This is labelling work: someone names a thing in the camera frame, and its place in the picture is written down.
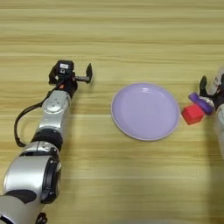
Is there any purple rectangular block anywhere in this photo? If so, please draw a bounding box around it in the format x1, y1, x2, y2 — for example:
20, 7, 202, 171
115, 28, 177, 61
187, 92, 215, 116

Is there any red cube block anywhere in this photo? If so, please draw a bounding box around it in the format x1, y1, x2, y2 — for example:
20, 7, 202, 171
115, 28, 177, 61
181, 103, 206, 126

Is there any purple round plate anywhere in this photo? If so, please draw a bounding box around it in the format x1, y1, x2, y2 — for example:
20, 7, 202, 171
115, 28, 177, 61
110, 82, 181, 142

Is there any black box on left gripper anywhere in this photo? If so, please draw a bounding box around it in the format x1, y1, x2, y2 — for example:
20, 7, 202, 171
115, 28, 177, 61
56, 59, 75, 77

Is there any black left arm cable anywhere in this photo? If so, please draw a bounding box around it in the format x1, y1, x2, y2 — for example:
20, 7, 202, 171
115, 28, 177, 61
13, 90, 52, 148

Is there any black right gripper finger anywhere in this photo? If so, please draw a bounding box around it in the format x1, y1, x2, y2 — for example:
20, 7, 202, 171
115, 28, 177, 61
199, 75, 217, 100

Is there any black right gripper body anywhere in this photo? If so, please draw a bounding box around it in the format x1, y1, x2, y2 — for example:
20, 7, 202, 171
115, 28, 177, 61
213, 87, 224, 111

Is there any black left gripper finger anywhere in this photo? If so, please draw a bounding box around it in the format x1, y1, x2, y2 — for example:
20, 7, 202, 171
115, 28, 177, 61
73, 62, 94, 85

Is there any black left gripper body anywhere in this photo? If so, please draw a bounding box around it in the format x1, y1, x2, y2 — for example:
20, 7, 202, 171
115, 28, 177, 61
48, 65, 79, 99

